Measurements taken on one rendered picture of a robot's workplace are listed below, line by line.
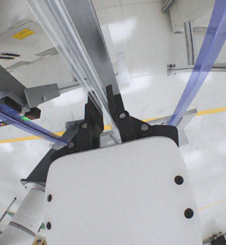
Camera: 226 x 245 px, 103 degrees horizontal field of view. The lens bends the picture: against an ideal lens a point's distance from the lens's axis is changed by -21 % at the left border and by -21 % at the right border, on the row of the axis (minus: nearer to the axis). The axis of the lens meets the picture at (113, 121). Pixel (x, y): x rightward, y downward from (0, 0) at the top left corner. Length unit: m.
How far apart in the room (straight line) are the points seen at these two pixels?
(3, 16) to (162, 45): 1.01
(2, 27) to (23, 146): 1.37
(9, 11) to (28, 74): 0.79
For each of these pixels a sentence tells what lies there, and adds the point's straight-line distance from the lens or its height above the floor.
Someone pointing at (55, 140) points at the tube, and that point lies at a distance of 0.21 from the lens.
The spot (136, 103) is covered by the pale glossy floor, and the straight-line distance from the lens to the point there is 1.04.
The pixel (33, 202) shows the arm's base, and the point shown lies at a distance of 0.62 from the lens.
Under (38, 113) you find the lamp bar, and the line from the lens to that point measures 0.47.
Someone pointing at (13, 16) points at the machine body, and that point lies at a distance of 0.58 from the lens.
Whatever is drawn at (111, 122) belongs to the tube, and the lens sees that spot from 0.16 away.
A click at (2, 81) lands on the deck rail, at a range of 0.34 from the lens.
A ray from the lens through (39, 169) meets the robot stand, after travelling 0.72.
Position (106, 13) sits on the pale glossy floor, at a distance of 1.13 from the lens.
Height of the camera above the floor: 1.00
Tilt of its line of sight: 68 degrees down
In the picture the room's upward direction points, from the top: 176 degrees counter-clockwise
